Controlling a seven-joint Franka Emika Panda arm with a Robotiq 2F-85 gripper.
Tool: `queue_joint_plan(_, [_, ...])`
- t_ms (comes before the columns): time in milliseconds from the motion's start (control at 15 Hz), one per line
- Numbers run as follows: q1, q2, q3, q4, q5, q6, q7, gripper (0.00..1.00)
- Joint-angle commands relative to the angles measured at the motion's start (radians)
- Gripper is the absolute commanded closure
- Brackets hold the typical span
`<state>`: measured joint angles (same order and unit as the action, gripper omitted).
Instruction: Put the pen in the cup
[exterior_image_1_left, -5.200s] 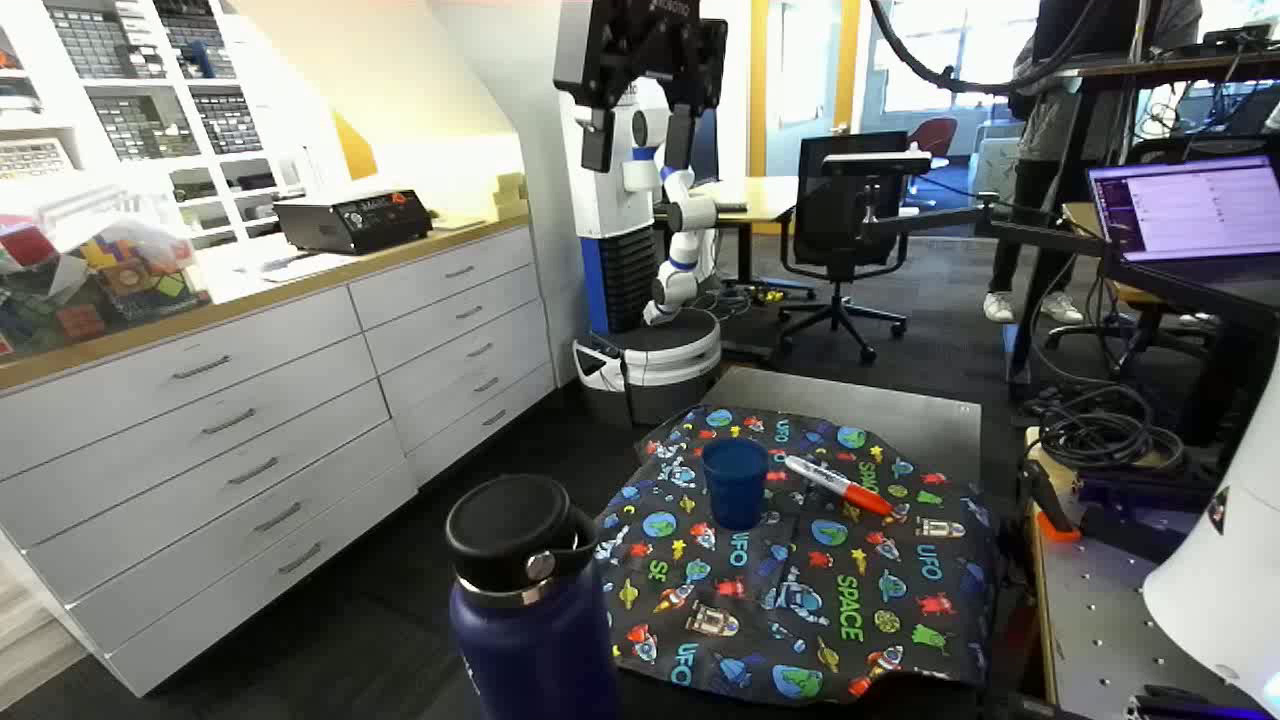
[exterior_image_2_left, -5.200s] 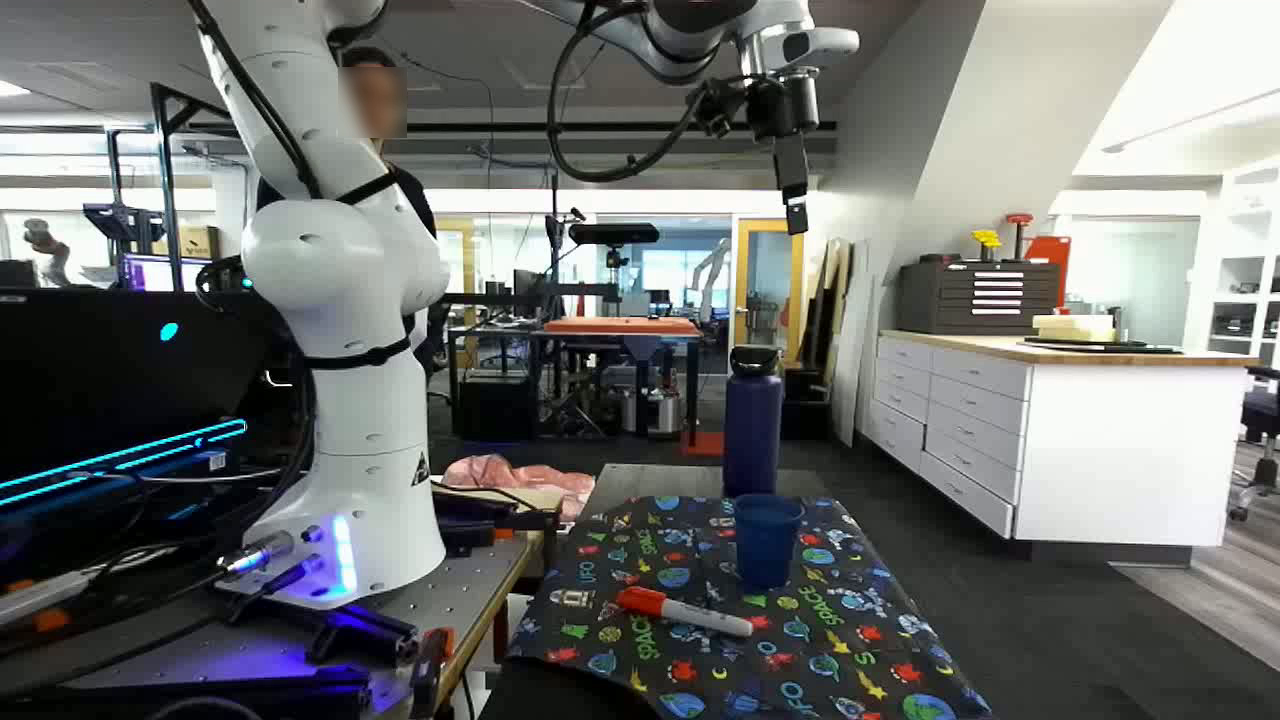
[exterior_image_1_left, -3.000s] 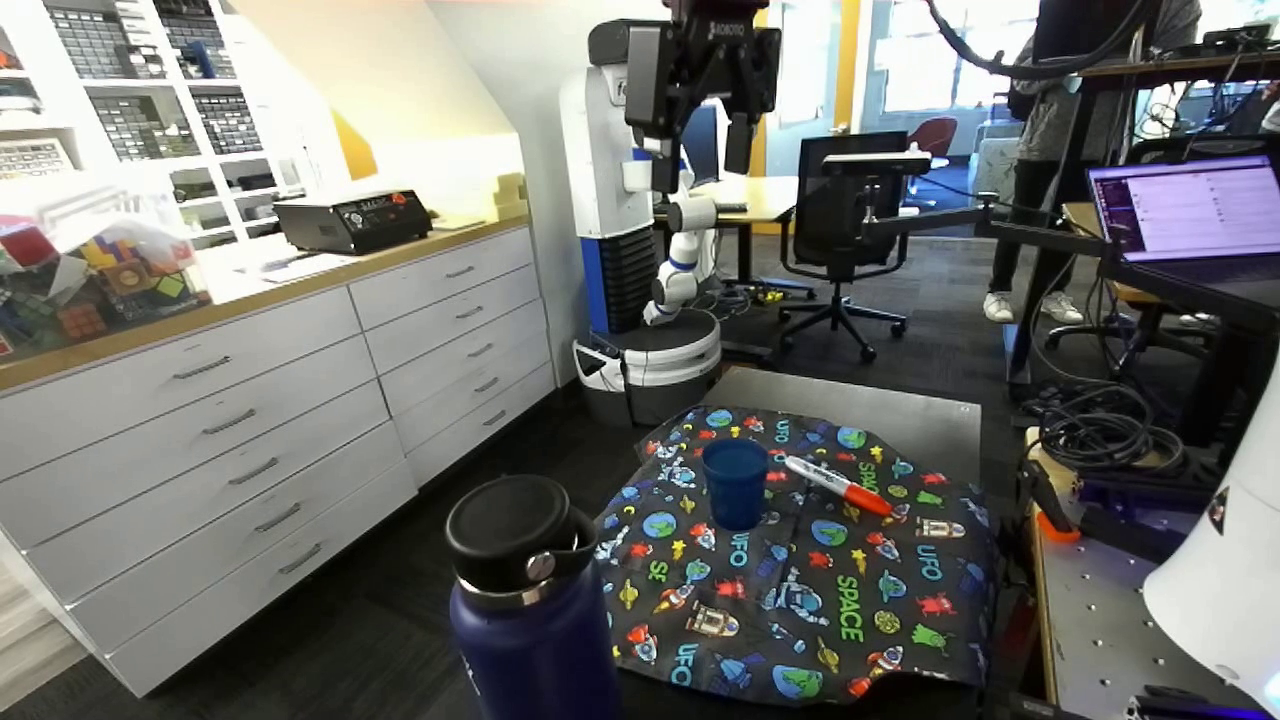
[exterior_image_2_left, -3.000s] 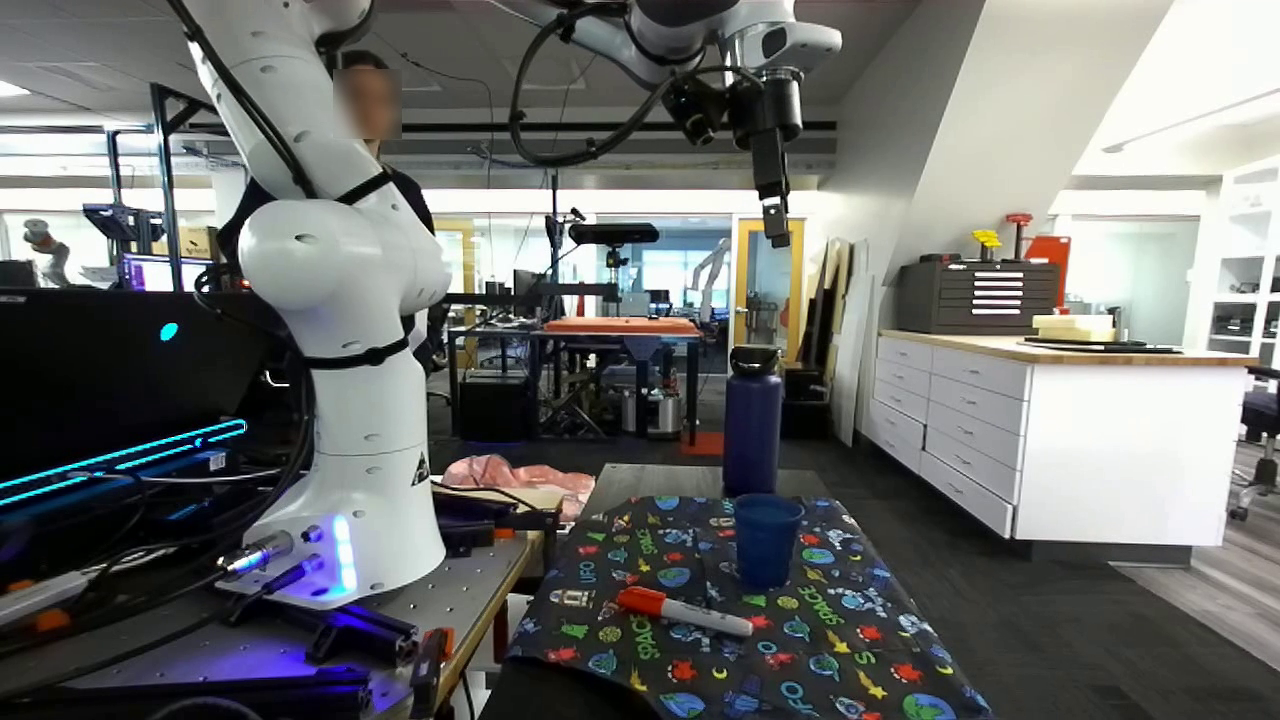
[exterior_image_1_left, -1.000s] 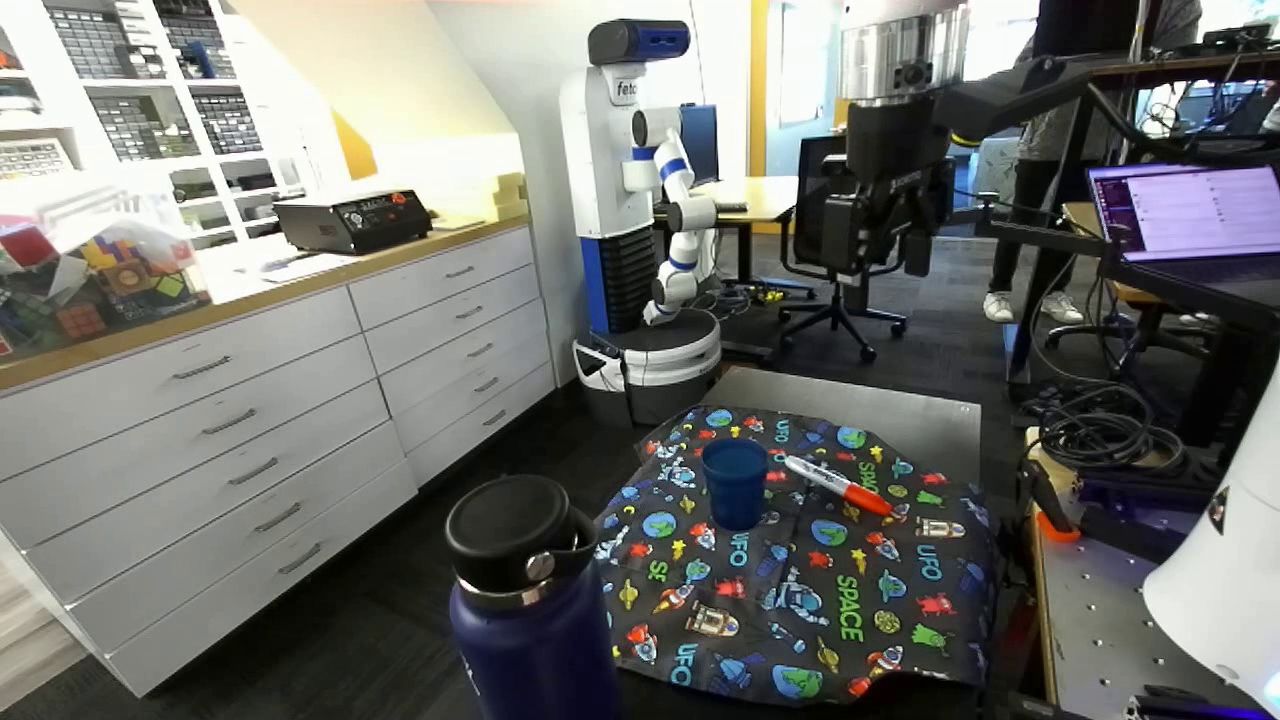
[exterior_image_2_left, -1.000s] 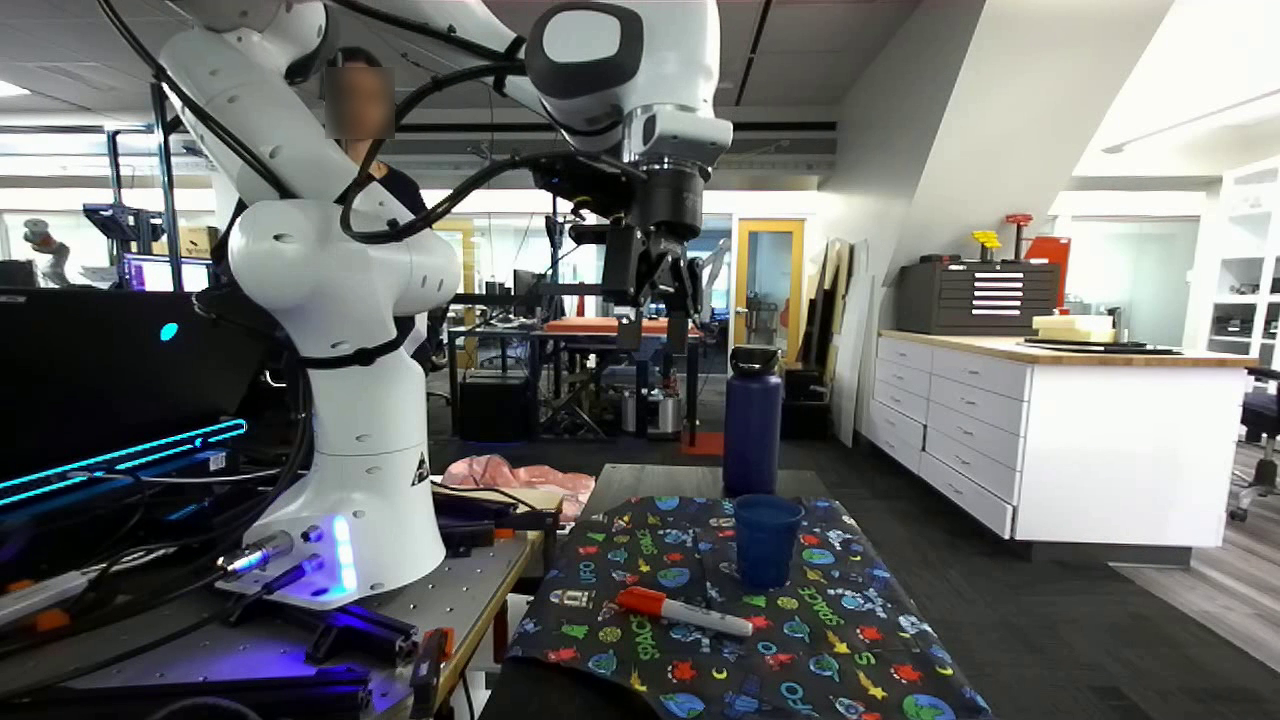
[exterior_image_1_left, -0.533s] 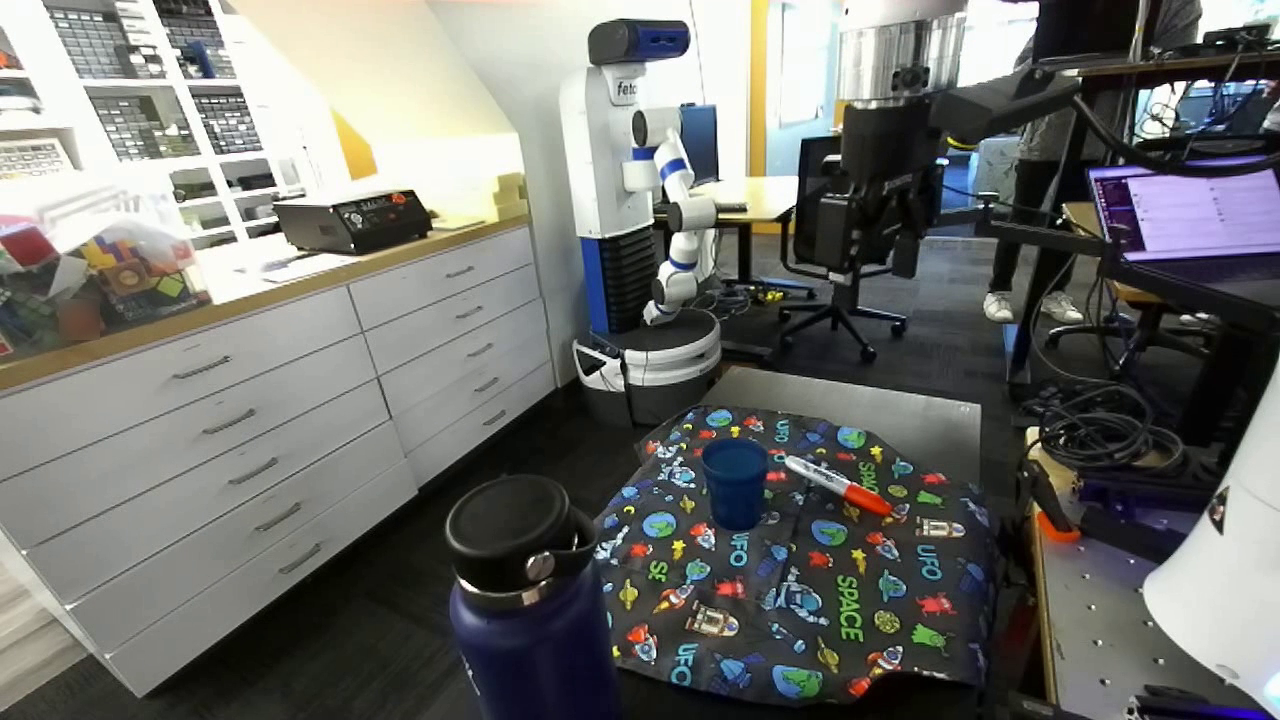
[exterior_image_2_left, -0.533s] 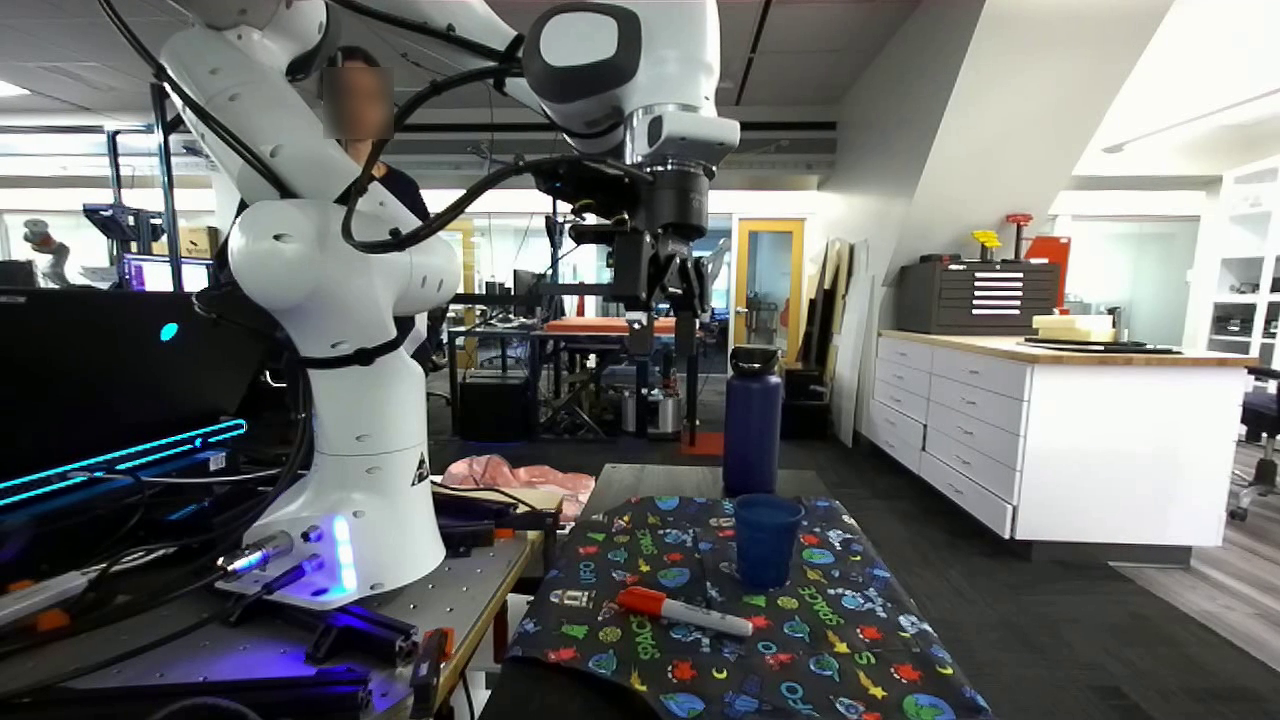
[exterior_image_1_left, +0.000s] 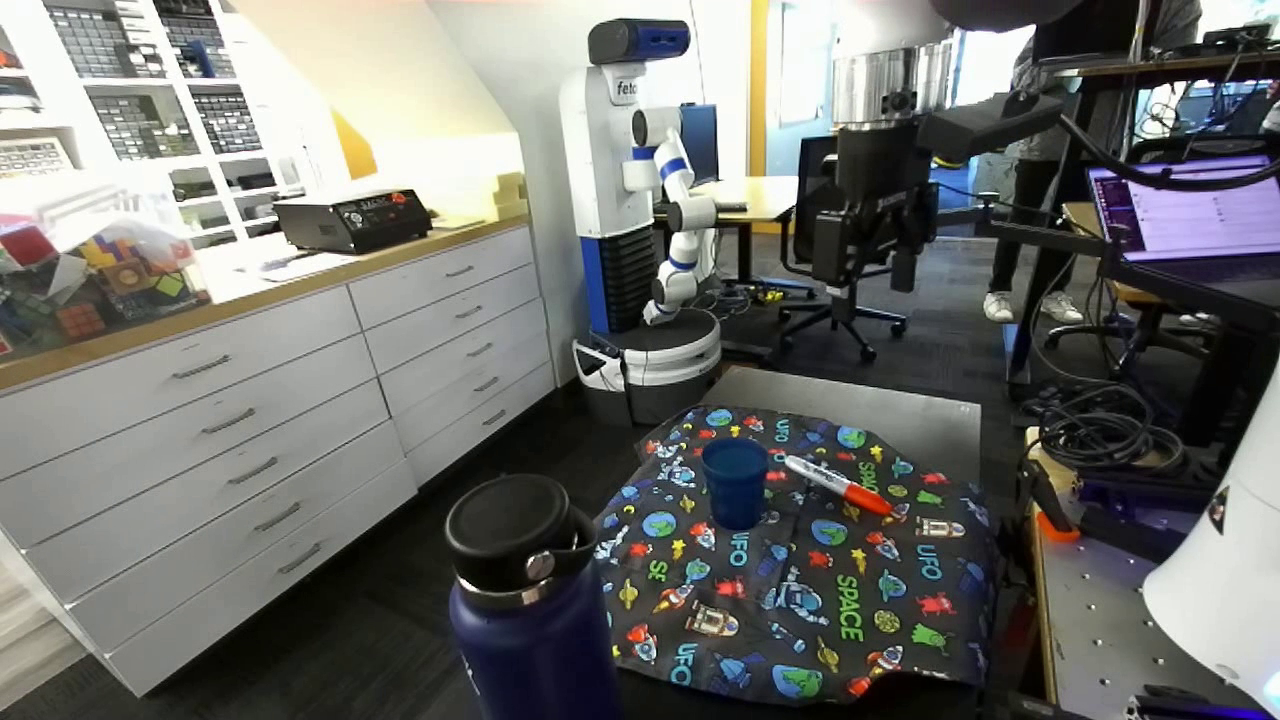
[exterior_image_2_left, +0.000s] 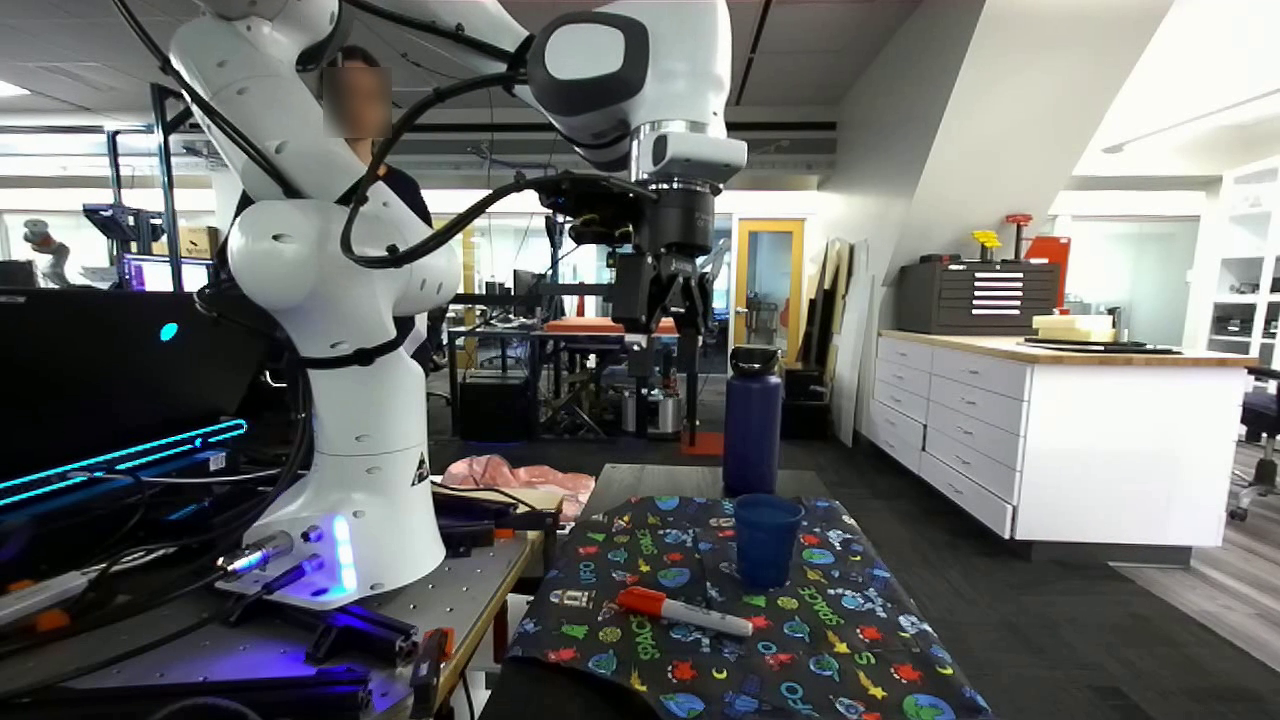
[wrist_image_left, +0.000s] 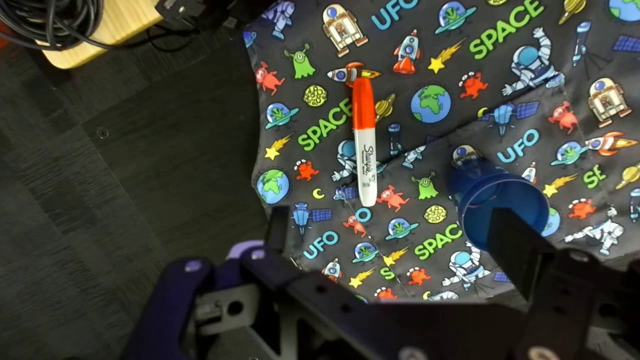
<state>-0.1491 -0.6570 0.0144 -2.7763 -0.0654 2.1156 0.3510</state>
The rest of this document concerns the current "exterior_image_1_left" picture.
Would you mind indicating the white shelf with parts drawers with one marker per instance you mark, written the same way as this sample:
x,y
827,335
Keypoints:
x,y
135,123

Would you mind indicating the white drawer cabinet wooden top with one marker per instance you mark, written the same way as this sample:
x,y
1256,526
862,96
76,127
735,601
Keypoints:
x,y
200,440

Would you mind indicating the black laptop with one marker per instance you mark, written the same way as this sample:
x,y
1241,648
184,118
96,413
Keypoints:
x,y
1186,206

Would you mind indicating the blue plastic cup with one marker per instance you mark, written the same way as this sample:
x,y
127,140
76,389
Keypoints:
x,y
739,486

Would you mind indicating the yellow triangular sign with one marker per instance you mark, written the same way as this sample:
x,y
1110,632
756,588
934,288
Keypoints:
x,y
353,153

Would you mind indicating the dark space print cloth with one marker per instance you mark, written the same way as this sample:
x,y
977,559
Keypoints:
x,y
800,601

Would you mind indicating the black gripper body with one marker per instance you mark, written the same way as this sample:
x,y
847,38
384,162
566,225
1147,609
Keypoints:
x,y
875,164

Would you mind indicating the clear bin of colourful toys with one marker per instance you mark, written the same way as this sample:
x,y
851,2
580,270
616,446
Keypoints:
x,y
122,284

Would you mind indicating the beige box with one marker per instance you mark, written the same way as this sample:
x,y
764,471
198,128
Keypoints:
x,y
514,198

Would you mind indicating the black office chair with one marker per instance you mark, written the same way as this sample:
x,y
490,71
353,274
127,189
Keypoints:
x,y
837,305

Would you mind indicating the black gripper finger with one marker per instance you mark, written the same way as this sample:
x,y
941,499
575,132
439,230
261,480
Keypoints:
x,y
830,245
907,245

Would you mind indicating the white marker pen orange cap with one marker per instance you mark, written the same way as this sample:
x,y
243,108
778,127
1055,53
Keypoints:
x,y
835,480

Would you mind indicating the black device box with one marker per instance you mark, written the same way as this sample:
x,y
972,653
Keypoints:
x,y
1140,512

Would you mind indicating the black tool case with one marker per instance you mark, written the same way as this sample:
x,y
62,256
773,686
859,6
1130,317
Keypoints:
x,y
351,220

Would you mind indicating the black desk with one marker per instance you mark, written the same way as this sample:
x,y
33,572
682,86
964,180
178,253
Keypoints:
x,y
1055,237

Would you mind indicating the white and blue mobile robot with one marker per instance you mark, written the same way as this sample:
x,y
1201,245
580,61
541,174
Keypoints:
x,y
620,264

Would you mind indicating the navy water bottle black lid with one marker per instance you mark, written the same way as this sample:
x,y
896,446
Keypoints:
x,y
533,642

